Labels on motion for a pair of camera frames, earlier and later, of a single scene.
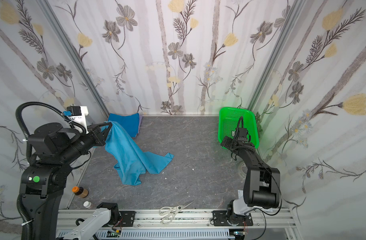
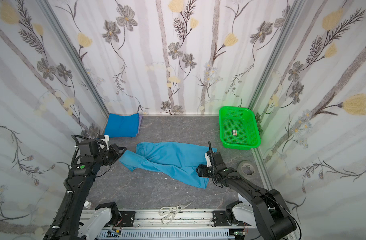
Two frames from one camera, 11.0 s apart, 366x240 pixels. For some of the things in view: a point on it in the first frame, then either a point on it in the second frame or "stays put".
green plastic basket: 228,120 stays put
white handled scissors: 169,212 stays put
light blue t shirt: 132,162 → 178,160
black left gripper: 97,135 → 113,153
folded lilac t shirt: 140,117 stays put
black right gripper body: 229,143 → 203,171
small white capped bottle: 88,204 stays put
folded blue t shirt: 130,123 stays put
